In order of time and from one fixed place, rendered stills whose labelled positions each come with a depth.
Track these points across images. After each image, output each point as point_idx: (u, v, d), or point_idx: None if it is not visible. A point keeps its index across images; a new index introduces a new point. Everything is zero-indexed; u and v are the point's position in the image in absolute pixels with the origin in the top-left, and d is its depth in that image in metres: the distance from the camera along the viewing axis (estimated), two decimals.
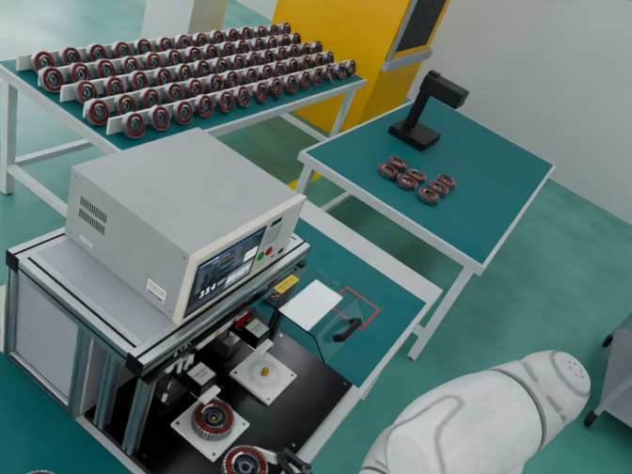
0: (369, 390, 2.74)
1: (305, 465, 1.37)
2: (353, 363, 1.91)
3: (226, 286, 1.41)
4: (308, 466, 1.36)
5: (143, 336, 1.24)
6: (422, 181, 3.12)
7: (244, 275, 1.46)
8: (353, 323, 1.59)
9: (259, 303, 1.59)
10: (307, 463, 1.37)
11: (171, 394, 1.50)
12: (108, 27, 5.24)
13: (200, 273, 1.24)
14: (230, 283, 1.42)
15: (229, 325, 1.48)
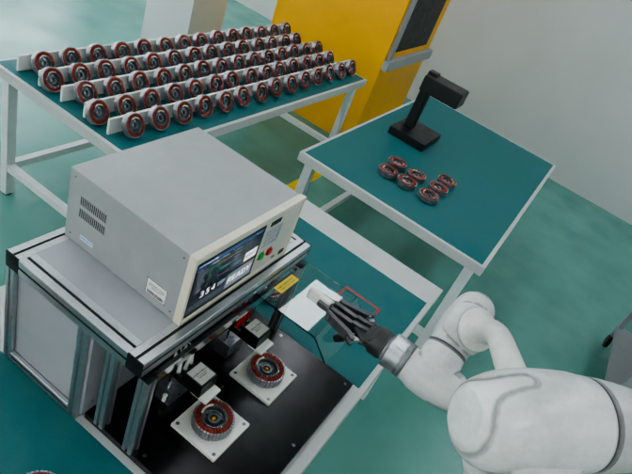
0: (369, 390, 2.74)
1: (370, 314, 1.43)
2: (353, 363, 1.91)
3: (226, 286, 1.41)
4: (373, 315, 1.43)
5: (143, 336, 1.24)
6: (422, 181, 3.12)
7: (244, 275, 1.46)
8: None
9: (259, 303, 1.59)
10: (370, 312, 1.44)
11: (171, 394, 1.50)
12: (108, 27, 5.24)
13: (200, 273, 1.24)
14: (230, 283, 1.42)
15: (229, 325, 1.48)
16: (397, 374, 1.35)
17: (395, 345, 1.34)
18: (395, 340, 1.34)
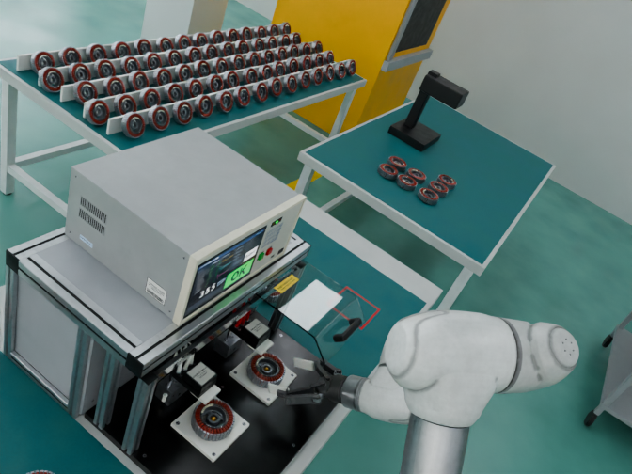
0: None
1: (336, 370, 1.63)
2: (353, 363, 1.91)
3: (226, 286, 1.41)
4: (339, 371, 1.62)
5: (143, 336, 1.24)
6: (422, 181, 3.12)
7: (244, 275, 1.46)
8: (353, 323, 1.59)
9: (259, 303, 1.59)
10: (338, 369, 1.64)
11: (171, 394, 1.50)
12: (108, 27, 5.24)
13: (200, 273, 1.24)
14: (230, 283, 1.42)
15: (229, 325, 1.48)
16: (360, 409, 1.51)
17: (346, 385, 1.51)
18: (346, 381, 1.52)
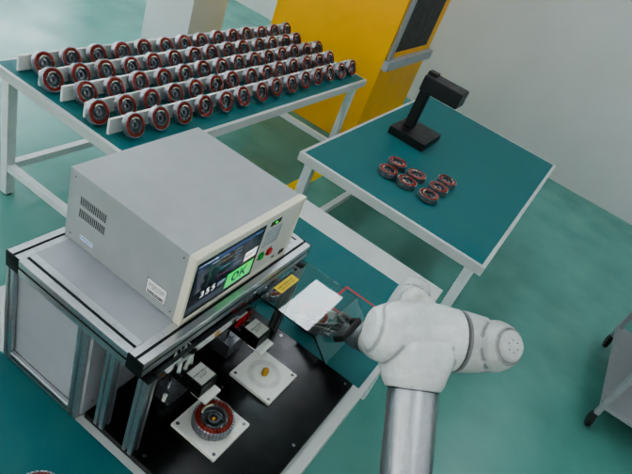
0: (369, 390, 2.74)
1: None
2: (353, 363, 1.91)
3: (226, 286, 1.41)
4: None
5: (143, 336, 1.24)
6: (422, 181, 3.12)
7: (244, 275, 1.46)
8: (353, 323, 1.59)
9: (259, 303, 1.59)
10: None
11: (171, 394, 1.50)
12: (108, 27, 5.24)
13: (200, 273, 1.24)
14: (230, 283, 1.42)
15: (229, 325, 1.48)
16: (359, 348, 1.76)
17: None
18: None
